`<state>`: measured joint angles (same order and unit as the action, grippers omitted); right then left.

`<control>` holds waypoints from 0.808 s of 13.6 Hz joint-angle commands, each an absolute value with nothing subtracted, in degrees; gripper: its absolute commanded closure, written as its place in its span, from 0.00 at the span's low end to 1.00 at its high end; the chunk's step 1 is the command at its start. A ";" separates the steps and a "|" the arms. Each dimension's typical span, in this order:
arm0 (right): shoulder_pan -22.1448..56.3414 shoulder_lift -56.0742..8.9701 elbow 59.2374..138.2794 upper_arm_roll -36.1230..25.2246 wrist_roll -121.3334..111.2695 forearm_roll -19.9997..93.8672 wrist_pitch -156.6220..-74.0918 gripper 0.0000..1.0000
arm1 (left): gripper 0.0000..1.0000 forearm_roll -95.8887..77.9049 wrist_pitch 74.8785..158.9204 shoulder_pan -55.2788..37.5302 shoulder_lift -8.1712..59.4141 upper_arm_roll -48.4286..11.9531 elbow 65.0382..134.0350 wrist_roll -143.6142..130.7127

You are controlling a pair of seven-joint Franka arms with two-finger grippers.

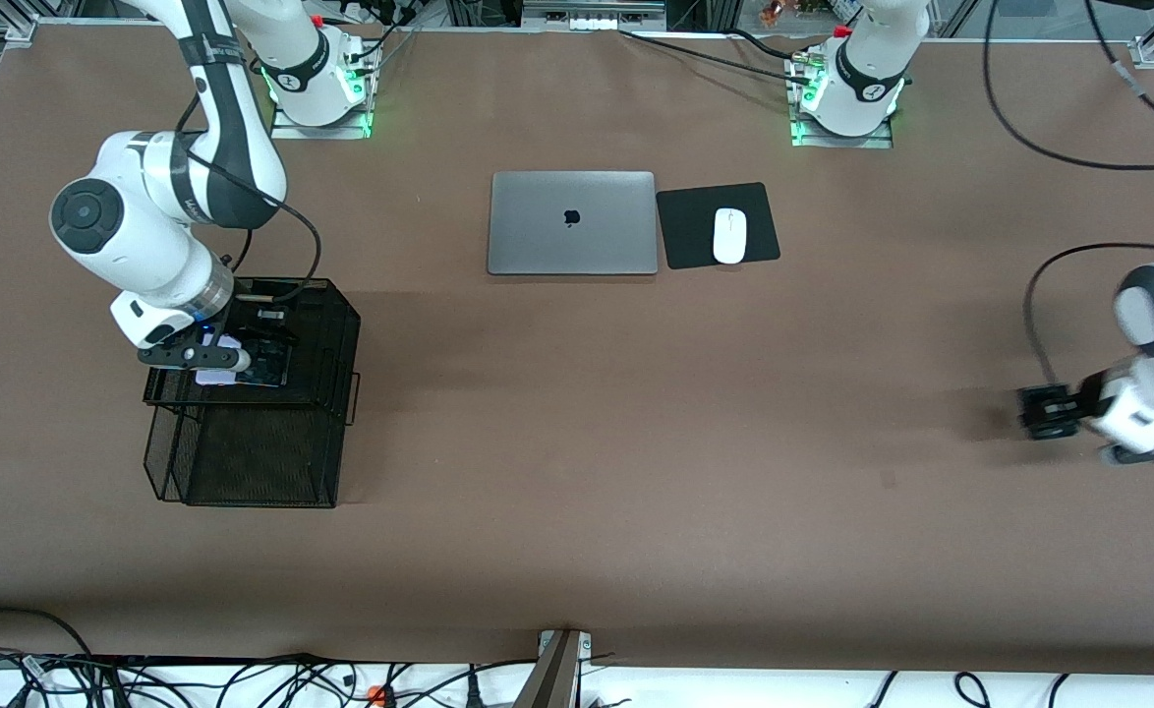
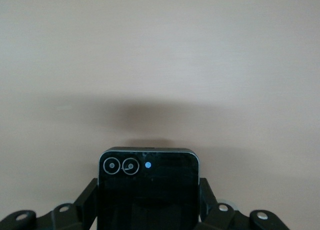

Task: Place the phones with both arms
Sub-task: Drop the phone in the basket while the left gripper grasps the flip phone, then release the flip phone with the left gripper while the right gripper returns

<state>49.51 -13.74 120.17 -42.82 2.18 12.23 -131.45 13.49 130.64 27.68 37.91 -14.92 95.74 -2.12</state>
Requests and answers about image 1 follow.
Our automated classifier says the long black smartphone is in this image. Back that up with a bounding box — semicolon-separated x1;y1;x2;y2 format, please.
238;339;293;387

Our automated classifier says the lavender flip phone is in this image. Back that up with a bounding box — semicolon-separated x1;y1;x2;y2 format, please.
194;332;256;386

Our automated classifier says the silver closed laptop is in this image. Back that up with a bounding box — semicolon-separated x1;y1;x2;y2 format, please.
487;171;659;276

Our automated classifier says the white computer mouse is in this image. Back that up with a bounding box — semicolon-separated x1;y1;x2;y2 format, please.
713;207;748;266

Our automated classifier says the black mouse pad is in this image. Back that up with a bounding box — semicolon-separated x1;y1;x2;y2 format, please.
656;182;782;270

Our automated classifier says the grey power strip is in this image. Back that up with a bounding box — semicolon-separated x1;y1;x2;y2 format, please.
521;0;666;32

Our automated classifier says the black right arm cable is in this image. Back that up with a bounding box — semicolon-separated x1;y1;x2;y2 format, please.
176;88;324;301

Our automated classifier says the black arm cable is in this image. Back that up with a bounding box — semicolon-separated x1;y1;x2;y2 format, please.
176;88;324;301
980;0;1154;389

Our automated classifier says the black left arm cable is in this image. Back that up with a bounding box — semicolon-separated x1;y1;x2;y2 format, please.
980;0;1154;389

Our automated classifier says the black wire mesh basket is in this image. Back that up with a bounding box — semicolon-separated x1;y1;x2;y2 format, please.
143;277;362;509

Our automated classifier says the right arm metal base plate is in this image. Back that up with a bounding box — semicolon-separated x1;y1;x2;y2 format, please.
270;59;376;141

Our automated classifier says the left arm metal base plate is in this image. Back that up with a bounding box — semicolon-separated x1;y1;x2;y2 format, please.
791;54;894;150

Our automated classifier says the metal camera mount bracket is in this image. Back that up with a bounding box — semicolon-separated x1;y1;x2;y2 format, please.
513;629;593;708

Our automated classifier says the black cable on table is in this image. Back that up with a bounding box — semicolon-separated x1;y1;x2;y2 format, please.
619;28;814;85

